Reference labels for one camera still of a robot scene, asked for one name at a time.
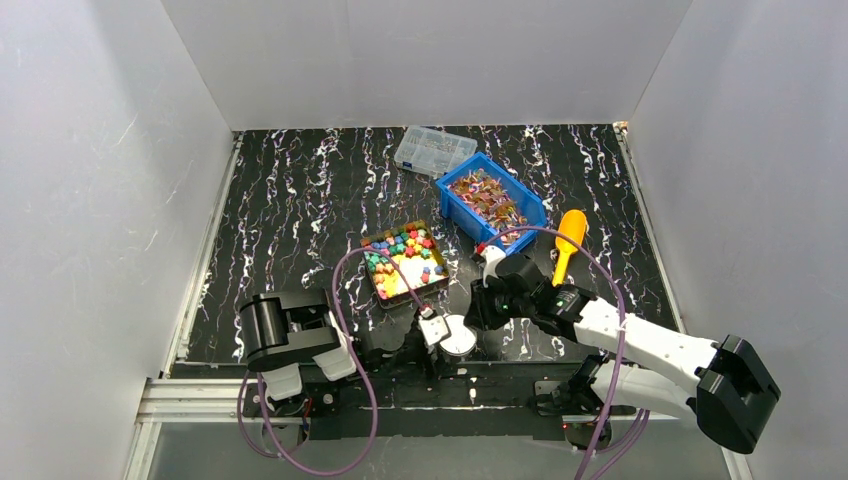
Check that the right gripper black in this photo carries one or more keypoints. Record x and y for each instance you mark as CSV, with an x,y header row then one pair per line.
x,y
482,299

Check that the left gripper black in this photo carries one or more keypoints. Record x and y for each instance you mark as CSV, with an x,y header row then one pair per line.
x,y
403,340

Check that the white round jar lid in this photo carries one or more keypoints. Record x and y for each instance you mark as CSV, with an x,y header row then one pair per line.
x,y
462,339

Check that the yellow plastic scoop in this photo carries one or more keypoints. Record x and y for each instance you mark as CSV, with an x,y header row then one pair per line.
x,y
573,225

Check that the blue bin of lollipops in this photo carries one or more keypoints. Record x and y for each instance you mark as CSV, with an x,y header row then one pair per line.
x,y
483,199

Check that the tin tray of star candies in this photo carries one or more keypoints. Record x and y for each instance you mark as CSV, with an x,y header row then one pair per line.
x,y
410,260

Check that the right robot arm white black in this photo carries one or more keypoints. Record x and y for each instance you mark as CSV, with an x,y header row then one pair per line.
x,y
722,386

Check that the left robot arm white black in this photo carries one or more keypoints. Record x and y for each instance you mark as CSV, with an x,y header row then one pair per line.
x,y
283,331

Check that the clear plastic compartment box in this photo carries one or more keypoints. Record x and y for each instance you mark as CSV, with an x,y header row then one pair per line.
x,y
432,152

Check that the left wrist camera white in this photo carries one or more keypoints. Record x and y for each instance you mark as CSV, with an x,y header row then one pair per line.
x,y
433,326

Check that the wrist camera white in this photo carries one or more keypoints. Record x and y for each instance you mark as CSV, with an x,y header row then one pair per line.
x,y
433,326
491,256

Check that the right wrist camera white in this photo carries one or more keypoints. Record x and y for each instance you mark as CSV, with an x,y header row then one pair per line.
x,y
491,256

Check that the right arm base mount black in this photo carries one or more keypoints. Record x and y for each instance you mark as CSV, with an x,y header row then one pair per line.
x,y
559,399

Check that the aluminium frame rail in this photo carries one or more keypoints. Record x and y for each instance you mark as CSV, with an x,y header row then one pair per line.
x,y
221,399

